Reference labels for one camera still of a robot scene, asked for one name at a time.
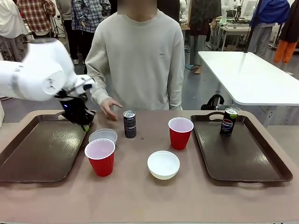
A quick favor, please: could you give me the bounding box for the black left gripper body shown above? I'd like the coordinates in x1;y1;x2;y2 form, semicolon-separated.
57;94;96;126

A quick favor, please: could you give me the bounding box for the white plastic bowl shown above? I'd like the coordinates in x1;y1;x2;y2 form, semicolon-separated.
147;150;181;180
88;128;118;145

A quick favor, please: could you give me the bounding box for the red plastic cup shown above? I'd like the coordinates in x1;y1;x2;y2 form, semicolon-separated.
84;138;116;177
168;117;194;151

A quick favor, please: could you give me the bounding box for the black Pepsi can silver top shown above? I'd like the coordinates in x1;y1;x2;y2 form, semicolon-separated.
123;110;137;139

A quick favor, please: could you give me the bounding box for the person's right forearm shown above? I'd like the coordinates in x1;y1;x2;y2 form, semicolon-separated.
90;74;112;106

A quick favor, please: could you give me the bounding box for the person's left forearm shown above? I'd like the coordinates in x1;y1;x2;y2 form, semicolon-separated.
167;87;185;111

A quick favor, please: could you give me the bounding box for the person's right hand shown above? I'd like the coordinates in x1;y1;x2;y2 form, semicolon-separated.
100;98;124;122

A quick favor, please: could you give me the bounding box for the brown plastic tray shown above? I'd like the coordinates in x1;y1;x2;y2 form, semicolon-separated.
0;111;96;183
190;111;294;183

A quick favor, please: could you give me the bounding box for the person in beige sweatshirt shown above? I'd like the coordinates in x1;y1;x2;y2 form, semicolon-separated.
85;9;185;111

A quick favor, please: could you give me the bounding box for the person in blue plaid shirt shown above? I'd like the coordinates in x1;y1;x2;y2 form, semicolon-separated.
71;0;112;73

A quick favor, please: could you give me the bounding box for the person in red plaid shirt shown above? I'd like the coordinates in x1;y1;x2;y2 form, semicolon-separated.
17;0;57;39

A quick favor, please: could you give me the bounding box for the person in white shirt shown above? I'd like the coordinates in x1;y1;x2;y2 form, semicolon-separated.
0;0;30;63

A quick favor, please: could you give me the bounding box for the black backpack on floor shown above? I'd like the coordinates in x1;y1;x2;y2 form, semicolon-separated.
200;94;225;111

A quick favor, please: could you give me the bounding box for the black Pepsi can green accent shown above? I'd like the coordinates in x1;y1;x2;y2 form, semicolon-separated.
219;107;239;137

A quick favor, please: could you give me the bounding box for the person in dark coat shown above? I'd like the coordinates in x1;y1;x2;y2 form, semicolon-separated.
185;0;222;75

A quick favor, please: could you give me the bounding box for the white folding table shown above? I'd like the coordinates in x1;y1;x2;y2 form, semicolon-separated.
198;51;299;128

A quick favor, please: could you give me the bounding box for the white background desk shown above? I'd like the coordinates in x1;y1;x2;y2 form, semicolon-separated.
217;20;252;51

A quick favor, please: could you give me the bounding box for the black vertical pole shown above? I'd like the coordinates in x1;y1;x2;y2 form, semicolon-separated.
243;0;262;54

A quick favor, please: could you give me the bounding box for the person in blue jacket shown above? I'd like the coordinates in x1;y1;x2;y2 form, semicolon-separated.
248;0;290;60

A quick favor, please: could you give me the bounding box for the person in orange trousers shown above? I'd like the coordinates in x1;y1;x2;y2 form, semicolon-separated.
273;0;299;70

